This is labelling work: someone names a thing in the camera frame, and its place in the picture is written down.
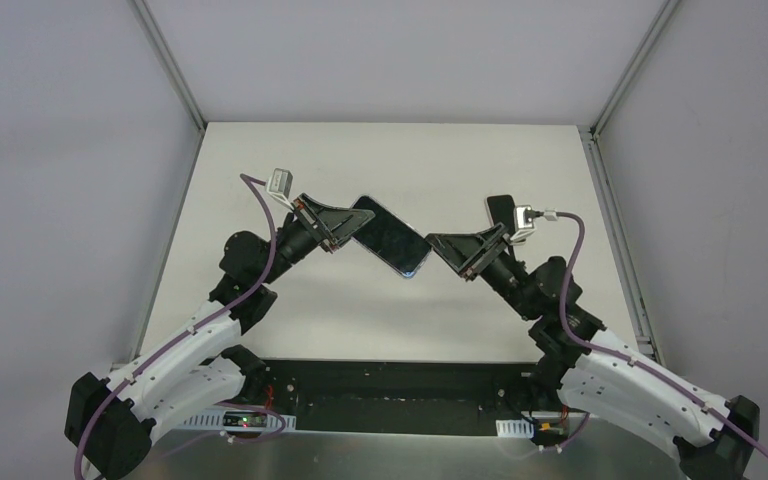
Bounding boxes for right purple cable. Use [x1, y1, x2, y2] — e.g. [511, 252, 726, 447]
[536, 209, 768, 480]

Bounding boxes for left aluminium frame rail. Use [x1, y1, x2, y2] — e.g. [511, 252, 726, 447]
[87, 1, 208, 372]

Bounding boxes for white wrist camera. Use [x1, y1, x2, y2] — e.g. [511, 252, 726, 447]
[265, 168, 293, 206]
[510, 205, 542, 245]

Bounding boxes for shiny metal front panel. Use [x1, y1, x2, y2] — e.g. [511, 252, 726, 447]
[129, 421, 683, 479]

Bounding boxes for left white slotted cable duct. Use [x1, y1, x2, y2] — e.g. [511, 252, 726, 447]
[175, 409, 297, 433]

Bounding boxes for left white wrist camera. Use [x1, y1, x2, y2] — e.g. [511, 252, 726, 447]
[265, 168, 293, 206]

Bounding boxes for left green circuit board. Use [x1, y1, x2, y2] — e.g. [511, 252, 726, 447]
[222, 410, 269, 431]

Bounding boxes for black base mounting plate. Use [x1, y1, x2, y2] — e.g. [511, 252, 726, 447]
[229, 359, 562, 436]

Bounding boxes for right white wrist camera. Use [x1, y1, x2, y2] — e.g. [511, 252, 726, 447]
[510, 205, 542, 245]

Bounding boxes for right aluminium frame rail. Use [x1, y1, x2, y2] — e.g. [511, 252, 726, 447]
[582, 1, 705, 374]

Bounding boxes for right circuit board orange connector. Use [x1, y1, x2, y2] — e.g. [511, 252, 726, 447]
[530, 420, 568, 446]

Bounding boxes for aluminium frame rail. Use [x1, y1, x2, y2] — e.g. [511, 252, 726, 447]
[87, 1, 208, 372]
[582, 1, 705, 374]

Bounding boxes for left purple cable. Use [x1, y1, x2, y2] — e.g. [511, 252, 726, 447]
[72, 172, 279, 480]

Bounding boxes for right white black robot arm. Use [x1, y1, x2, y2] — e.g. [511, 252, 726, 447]
[426, 224, 760, 479]

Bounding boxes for white slotted cable duct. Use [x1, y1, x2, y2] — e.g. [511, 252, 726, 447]
[175, 409, 297, 433]
[495, 419, 535, 439]

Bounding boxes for black phone with pink edge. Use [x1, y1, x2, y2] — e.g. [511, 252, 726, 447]
[485, 194, 516, 235]

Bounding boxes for right white slotted cable duct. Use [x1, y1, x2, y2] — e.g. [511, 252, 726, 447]
[495, 419, 535, 439]

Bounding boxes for purple cable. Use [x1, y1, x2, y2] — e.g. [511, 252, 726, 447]
[72, 172, 279, 480]
[536, 209, 768, 480]

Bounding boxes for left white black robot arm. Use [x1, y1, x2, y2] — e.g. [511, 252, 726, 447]
[64, 194, 375, 479]

